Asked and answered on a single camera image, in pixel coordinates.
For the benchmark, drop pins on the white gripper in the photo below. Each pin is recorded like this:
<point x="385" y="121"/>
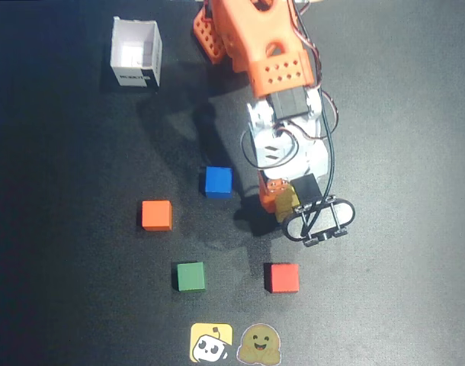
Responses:
<point x="308" y="188"/>

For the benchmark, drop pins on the yellow wooden cube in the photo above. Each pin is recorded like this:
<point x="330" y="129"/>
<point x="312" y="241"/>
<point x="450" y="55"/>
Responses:
<point x="286" y="202"/>

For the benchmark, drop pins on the white and orange robot arm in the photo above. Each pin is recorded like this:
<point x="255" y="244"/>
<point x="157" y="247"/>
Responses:
<point x="255" y="42"/>

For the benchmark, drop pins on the blue wooden cube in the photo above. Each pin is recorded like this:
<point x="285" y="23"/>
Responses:
<point x="218" y="181"/>

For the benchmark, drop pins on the red wooden cube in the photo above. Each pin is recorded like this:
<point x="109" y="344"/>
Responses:
<point x="284" y="277"/>

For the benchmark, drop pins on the green wooden cube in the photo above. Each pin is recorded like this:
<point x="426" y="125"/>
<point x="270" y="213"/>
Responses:
<point x="190" y="276"/>

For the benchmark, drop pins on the orange wooden cube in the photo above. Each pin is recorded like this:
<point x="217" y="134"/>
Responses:
<point x="156" y="214"/>

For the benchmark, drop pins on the black felt mat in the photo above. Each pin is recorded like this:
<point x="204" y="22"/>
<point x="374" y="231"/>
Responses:
<point x="408" y="228"/>

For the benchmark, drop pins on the hugging face emoji sticker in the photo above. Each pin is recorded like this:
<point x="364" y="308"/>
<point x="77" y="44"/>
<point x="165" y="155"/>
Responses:
<point x="259" y="343"/>

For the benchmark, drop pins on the yellow robot face sticker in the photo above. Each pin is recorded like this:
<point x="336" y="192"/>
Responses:
<point x="207" y="343"/>

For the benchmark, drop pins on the white open cardboard box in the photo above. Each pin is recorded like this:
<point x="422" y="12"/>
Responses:
<point x="135" y="49"/>

